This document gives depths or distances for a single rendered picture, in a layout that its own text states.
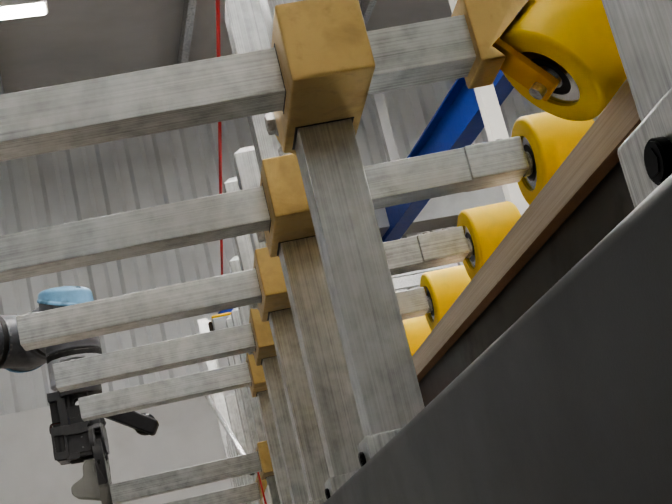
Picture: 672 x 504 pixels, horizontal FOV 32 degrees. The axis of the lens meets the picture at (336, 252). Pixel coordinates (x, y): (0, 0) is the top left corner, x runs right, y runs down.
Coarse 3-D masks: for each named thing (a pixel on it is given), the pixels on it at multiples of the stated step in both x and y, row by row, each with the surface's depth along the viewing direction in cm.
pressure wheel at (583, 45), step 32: (544, 0) 72; (576, 0) 71; (512, 32) 72; (544, 32) 70; (576, 32) 70; (608, 32) 70; (544, 64) 73; (576, 64) 70; (608, 64) 70; (576, 96) 73; (608, 96) 72
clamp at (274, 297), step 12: (264, 252) 115; (264, 264) 115; (276, 264) 115; (264, 276) 114; (276, 276) 115; (264, 288) 114; (276, 288) 114; (264, 300) 116; (276, 300) 117; (288, 300) 118; (264, 312) 121
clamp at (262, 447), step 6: (258, 444) 184; (264, 444) 184; (258, 450) 184; (264, 450) 184; (264, 456) 184; (264, 462) 183; (270, 462) 184; (264, 468) 183; (270, 468) 183; (264, 474) 185; (270, 474) 187
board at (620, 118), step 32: (608, 128) 77; (576, 160) 84; (608, 160) 79; (544, 192) 92; (576, 192) 85; (544, 224) 93; (512, 256) 103; (480, 288) 116; (448, 320) 132; (416, 352) 154
